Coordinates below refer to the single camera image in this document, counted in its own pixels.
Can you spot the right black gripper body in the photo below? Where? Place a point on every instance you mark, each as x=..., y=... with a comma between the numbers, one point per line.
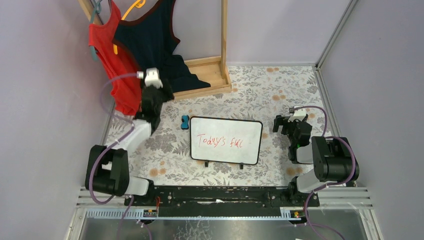
x=286, y=125

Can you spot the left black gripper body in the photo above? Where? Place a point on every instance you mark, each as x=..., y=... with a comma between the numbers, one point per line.
x=158, y=93

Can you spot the blue whiteboard eraser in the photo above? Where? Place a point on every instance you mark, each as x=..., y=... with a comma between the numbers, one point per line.
x=185, y=120

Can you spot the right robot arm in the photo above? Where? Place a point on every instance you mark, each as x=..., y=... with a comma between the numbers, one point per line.
x=333, y=160

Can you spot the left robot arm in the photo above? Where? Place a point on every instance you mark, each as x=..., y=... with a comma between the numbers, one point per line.
x=108, y=170

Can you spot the black framed whiteboard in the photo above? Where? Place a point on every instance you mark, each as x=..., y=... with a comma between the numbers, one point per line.
x=224, y=140

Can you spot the floral table mat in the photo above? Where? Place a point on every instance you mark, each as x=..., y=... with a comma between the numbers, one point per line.
x=258, y=93

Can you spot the red tank top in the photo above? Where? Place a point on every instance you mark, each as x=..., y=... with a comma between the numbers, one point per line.
x=127, y=92

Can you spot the navy tank top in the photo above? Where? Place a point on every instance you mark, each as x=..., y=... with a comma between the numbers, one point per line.
x=150, y=41

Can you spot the wooden clothes rack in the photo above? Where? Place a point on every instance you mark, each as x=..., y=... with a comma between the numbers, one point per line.
x=212, y=70

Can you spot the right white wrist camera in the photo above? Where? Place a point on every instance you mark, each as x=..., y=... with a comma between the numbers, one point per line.
x=298, y=113

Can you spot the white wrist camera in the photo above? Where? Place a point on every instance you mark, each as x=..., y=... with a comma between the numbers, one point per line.
x=150, y=77
x=298, y=113

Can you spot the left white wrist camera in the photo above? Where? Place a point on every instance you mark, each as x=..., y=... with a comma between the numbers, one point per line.
x=150, y=77

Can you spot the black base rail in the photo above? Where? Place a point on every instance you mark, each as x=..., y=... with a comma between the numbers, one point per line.
x=224, y=201

